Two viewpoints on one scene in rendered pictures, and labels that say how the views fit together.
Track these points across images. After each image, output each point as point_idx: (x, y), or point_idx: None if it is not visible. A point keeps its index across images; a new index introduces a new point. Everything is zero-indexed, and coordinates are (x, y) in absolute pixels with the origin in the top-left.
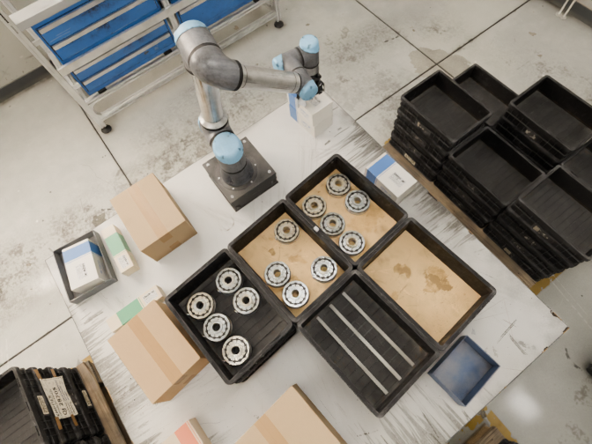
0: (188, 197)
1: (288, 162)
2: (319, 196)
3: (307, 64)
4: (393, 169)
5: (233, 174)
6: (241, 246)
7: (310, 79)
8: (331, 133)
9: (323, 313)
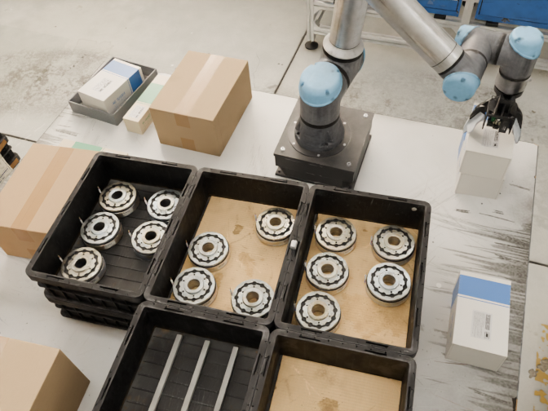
0: (256, 121)
1: (390, 186)
2: (355, 230)
3: (504, 68)
4: (493, 309)
5: (304, 125)
6: (219, 191)
7: (474, 72)
8: (481, 207)
9: (192, 341)
